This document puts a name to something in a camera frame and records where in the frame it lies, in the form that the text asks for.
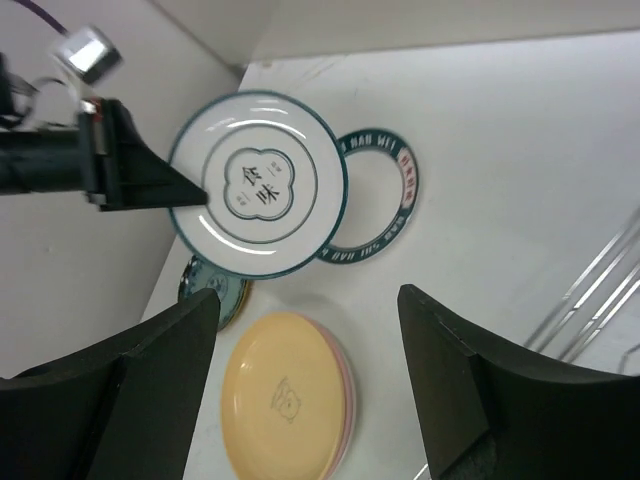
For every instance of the yellow patterned brown plate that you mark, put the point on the yellow patterned brown plate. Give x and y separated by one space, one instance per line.
233 302

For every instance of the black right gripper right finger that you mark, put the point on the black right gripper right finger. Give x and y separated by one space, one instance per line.
491 409

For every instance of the pink plate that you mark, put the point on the pink plate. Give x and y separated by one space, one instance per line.
350 396

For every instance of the metal wire dish rack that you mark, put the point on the metal wire dish rack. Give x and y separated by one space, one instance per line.
589 306

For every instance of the beige plate with line pattern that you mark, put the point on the beige plate with line pattern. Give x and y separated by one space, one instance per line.
276 181

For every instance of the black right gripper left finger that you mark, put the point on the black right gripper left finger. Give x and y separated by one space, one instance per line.
123 408

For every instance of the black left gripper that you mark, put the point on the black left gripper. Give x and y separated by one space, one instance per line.
104 156

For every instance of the yellow bear plate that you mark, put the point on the yellow bear plate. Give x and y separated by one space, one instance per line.
283 405

